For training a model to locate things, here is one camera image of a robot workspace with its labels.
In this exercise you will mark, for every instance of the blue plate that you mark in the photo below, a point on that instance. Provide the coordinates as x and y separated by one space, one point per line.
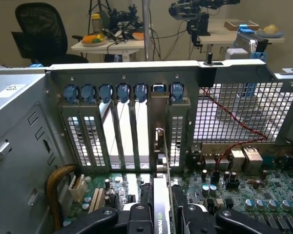
278 34

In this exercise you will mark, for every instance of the large silver port block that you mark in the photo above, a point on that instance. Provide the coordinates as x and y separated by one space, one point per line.
253 159

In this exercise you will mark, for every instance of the perforated metal slot cover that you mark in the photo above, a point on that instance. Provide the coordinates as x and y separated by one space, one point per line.
69 109
89 111
177 109

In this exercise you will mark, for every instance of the black office chair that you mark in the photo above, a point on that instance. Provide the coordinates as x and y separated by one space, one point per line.
41 31

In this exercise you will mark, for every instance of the silver vertical pole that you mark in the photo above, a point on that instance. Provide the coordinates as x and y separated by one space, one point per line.
145 29

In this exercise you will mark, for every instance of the hard disk with blue bracket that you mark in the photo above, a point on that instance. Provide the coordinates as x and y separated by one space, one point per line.
245 41

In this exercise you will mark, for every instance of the silver PC case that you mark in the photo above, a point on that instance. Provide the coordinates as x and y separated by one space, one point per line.
19 122

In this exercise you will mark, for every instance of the bottle with yellow cap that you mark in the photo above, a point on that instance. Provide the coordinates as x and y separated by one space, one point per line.
96 23

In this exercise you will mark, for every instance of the white desk with equipment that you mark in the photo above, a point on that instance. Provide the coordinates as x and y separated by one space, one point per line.
127 46

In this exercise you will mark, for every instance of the green motherboard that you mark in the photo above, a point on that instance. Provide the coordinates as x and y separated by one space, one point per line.
258 195

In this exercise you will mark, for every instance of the plate of toy fruit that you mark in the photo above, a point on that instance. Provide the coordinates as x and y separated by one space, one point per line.
94 40

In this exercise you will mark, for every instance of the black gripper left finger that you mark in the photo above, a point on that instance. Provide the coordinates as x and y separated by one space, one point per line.
136 219

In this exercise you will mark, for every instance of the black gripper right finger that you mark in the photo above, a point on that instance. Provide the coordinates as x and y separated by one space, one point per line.
193 219

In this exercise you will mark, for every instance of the white expansion slot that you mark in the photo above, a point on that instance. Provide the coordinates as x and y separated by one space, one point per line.
99 197
92 202

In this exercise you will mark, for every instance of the white desk with plate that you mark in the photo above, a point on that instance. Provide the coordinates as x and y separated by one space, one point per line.
217 34

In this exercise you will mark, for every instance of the blue slot retention clip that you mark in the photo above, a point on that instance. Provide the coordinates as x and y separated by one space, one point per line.
105 92
123 93
140 92
158 88
176 92
88 94
71 93

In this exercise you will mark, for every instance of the bread roll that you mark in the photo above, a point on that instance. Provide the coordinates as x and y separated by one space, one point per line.
269 29

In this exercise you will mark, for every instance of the black camera equipment pile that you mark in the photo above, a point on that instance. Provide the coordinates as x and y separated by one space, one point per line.
122 20

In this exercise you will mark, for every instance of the grey plastic block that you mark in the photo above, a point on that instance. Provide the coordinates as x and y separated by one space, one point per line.
236 54

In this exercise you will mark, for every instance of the white label sticker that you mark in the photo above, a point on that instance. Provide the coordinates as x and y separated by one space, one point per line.
9 90

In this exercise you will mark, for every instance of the black intrusion switch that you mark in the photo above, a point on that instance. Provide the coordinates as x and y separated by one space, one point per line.
207 75

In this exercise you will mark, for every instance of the wooden box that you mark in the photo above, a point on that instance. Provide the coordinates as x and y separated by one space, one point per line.
241 25

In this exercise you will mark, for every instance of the small silver port block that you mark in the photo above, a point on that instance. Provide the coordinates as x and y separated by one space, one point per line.
237 159

